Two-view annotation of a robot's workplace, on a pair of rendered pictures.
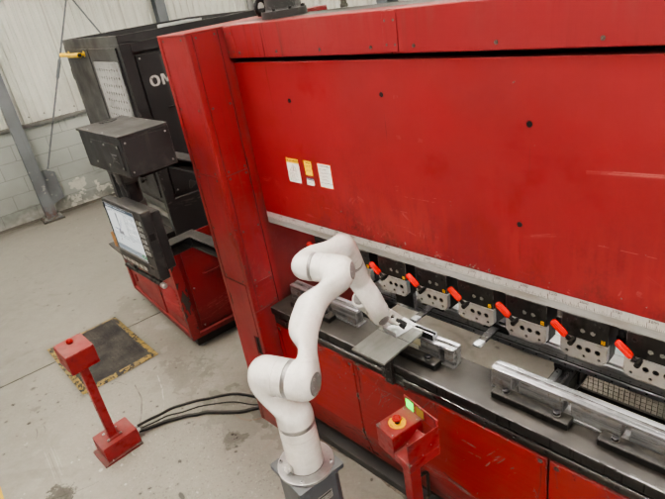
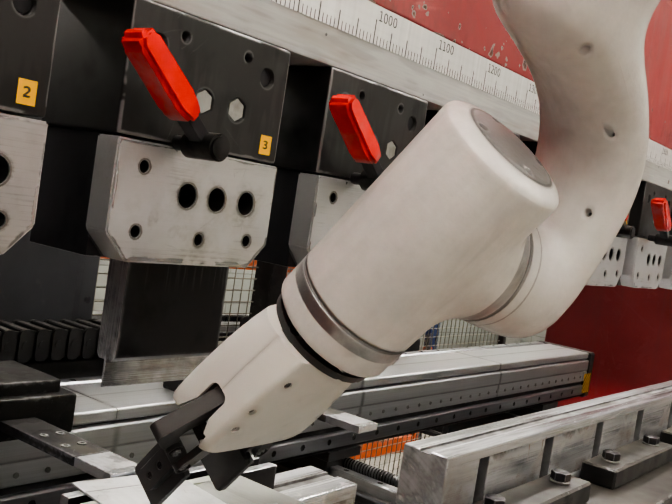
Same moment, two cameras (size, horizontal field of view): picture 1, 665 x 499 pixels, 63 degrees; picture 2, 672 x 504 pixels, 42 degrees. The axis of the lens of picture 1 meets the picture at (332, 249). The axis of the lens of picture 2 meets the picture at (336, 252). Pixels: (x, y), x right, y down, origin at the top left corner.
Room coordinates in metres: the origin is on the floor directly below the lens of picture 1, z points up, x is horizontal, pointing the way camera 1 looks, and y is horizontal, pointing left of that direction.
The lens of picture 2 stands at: (2.03, 0.37, 1.23)
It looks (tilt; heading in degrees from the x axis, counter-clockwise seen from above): 3 degrees down; 257
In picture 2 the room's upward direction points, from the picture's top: 9 degrees clockwise
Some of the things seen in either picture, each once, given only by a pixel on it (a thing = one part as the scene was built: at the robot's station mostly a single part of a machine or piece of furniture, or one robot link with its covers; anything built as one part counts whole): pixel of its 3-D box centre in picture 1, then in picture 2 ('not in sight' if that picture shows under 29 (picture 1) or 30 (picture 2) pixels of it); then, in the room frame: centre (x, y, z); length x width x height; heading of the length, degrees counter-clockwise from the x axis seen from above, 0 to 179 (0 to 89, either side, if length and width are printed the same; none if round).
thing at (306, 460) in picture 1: (301, 443); not in sight; (1.32, 0.20, 1.09); 0.19 x 0.19 x 0.18
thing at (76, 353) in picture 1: (96, 397); not in sight; (2.63, 1.53, 0.41); 0.25 x 0.20 x 0.83; 131
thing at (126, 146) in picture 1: (145, 206); not in sight; (2.65, 0.90, 1.53); 0.51 x 0.25 x 0.85; 40
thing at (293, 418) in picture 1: (280, 391); not in sight; (1.33, 0.23, 1.30); 0.19 x 0.12 x 0.24; 61
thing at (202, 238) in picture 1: (193, 249); not in sight; (2.82, 0.77, 1.18); 0.40 x 0.24 x 0.07; 41
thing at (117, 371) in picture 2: (406, 299); (164, 319); (2.01, -0.28, 1.13); 0.10 x 0.02 x 0.10; 41
